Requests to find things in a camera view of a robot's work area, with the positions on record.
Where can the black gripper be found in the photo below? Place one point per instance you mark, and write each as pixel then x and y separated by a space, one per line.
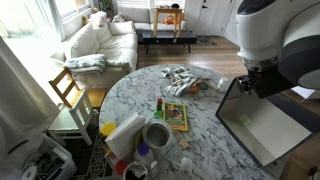
pixel 255 75

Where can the large grey storage box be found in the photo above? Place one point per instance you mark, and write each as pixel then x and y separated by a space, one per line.
pixel 266 133

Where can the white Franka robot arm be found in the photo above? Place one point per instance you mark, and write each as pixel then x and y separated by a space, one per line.
pixel 276 30

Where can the white flat cardboard box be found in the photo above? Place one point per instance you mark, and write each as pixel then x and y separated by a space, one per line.
pixel 125 135

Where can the white plastic jar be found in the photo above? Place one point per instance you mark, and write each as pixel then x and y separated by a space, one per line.
pixel 222 84

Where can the small wooden block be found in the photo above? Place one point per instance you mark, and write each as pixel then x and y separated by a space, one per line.
pixel 205 79

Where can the dark green round lid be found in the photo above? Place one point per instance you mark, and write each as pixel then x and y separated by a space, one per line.
pixel 204 86

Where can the orange bowl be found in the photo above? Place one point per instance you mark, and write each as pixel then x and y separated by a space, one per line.
pixel 193 88

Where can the grey door mat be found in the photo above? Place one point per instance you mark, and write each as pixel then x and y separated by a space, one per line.
pixel 205 41

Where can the crumpled grey white cloth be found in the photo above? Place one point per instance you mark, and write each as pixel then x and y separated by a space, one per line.
pixel 181 81

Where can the white door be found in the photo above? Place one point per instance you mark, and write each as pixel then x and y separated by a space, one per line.
pixel 213 16

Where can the yellow green picture book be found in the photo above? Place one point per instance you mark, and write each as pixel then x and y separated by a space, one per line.
pixel 175 115

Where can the flat wooden block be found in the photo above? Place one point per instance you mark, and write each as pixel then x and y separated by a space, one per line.
pixel 183 142

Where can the green bottle with red cap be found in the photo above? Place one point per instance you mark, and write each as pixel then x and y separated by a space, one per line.
pixel 159 111

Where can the black coffee table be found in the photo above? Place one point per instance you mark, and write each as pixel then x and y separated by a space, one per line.
pixel 168 36

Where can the orange toy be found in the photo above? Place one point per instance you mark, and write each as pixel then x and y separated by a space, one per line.
pixel 171 19

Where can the clear plastic bottle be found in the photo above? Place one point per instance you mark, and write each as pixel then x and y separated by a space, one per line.
pixel 185 168

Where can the tall wooden stool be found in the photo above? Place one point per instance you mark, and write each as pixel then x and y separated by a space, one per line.
pixel 167 11

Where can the bottle with blue cap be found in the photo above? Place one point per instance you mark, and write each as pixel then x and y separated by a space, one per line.
pixel 144 154

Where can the small white sofa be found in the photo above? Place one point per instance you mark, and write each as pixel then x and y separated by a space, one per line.
pixel 136 16

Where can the large white sofa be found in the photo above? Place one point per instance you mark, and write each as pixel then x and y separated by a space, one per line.
pixel 113 46

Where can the white cup with dark contents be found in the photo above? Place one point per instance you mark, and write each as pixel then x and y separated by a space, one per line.
pixel 135 171

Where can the colourful patterned cushion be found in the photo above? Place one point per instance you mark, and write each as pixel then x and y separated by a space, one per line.
pixel 120 17

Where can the yellow round lid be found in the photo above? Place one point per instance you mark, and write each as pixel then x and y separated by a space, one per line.
pixel 108 129

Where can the red round lid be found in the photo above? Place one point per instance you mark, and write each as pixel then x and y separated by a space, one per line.
pixel 120 167

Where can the grey white folded blanket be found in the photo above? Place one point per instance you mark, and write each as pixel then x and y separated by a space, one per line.
pixel 85 63

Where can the floral patterned cushion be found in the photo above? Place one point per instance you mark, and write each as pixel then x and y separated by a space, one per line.
pixel 97 18

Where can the patterned black white rug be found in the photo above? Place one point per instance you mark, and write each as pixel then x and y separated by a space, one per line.
pixel 96 160

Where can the small white chair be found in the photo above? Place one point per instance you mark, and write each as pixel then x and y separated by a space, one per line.
pixel 76 116

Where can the wooden chair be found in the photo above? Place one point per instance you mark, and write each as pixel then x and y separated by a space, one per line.
pixel 68 88

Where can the white storage bin with clutter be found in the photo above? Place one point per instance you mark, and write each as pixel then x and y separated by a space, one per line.
pixel 50 163

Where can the white tape roll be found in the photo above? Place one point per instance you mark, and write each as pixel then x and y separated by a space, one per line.
pixel 30 173

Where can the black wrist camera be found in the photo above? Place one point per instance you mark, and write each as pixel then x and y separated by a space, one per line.
pixel 276 85

